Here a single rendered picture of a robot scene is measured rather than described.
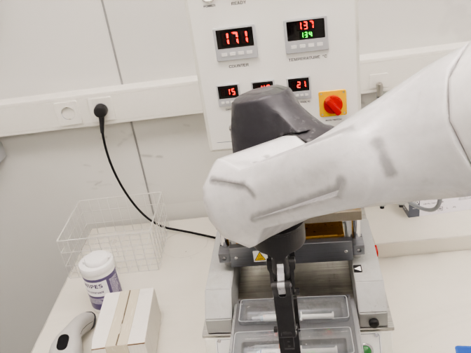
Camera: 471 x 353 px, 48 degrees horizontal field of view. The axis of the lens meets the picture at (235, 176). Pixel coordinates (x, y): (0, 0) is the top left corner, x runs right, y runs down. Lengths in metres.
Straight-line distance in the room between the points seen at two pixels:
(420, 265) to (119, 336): 0.76
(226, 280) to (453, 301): 0.57
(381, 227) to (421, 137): 1.12
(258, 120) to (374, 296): 0.48
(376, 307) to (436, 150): 0.63
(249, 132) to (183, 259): 0.95
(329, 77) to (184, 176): 0.72
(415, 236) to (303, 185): 1.05
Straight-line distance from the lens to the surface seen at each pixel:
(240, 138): 0.64
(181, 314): 1.36
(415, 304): 1.33
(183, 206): 1.72
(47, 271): 1.99
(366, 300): 0.99
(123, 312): 1.27
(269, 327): 0.92
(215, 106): 1.12
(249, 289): 1.10
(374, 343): 1.02
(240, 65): 1.09
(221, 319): 1.00
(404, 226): 1.51
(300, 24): 1.06
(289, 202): 0.46
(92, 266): 1.36
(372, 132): 0.40
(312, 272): 1.13
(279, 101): 0.62
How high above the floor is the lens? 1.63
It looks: 27 degrees down
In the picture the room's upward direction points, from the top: 9 degrees counter-clockwise
